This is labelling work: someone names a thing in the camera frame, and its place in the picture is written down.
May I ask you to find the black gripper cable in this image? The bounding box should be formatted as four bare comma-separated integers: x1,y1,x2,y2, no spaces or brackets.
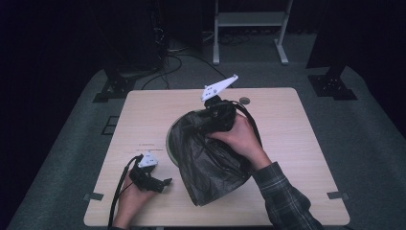
228,100,264,149
107,154,144,229

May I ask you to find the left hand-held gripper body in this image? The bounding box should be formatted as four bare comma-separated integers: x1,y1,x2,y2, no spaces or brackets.
128,151,161,193

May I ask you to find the person's left hand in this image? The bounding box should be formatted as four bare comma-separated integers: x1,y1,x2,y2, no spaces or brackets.
111,173,158,230

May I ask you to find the person's right hand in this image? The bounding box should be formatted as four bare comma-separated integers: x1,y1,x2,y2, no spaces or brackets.
206,112,273,173

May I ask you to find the black floor cable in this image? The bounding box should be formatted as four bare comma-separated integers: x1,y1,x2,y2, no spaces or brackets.
141,53,235,91

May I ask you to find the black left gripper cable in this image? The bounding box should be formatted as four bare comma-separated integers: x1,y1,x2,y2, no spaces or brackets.
107,154,144,229

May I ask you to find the white metal stand frame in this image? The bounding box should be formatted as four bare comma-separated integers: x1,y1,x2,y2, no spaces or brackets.
213,0,294,67

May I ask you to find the grey tape strip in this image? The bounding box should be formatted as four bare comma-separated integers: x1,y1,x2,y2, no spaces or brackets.
82,192,105,202
327,190,350,201

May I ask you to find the dark equipment cabinet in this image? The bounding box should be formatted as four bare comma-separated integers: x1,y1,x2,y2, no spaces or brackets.
103,0,168,78

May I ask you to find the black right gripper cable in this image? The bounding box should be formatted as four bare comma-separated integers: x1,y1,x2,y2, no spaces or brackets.
228,100,264,149

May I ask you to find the black metal stand base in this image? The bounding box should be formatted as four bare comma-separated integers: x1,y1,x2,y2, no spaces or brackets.
307,65,359,102
92,68,142,104

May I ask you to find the black plastic garbage bag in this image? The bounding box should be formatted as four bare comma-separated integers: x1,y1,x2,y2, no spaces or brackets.
168,109,257,207

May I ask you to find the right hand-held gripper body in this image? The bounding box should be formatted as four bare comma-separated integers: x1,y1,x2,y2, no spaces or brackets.
199,74,239,134

